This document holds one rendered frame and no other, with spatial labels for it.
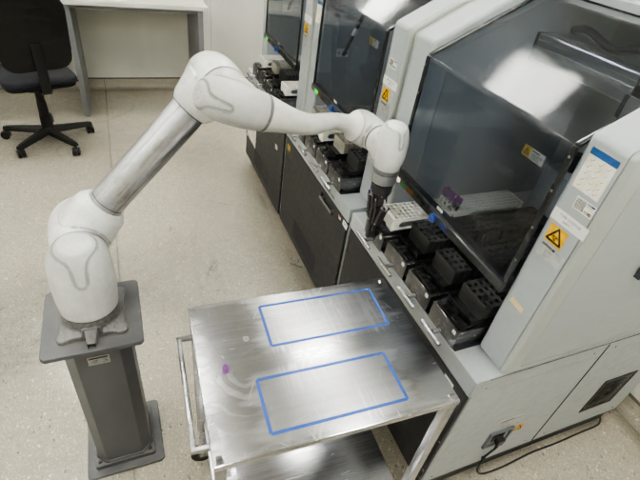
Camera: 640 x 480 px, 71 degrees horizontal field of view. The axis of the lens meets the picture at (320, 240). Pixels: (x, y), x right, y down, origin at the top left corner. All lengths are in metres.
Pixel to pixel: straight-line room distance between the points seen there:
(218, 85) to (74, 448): 1.47
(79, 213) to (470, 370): 1.19
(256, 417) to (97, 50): 4.15
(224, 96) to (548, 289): 0.91
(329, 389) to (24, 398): 1.44
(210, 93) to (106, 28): 3.67
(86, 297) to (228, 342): 0.39
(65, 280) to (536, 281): 1.18
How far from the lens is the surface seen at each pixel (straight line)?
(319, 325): 1.26
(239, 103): 1.16
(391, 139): 1.45
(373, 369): 1.21
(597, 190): 1.12
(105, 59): 4.87
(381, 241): 1.66
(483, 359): 1.46
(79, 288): 1.31
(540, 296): 1.26
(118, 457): 1.97
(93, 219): 1.42
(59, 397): 2.22
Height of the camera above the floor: 1.77
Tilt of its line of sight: 38 degrees down
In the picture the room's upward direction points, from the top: 9 degrees clockwise
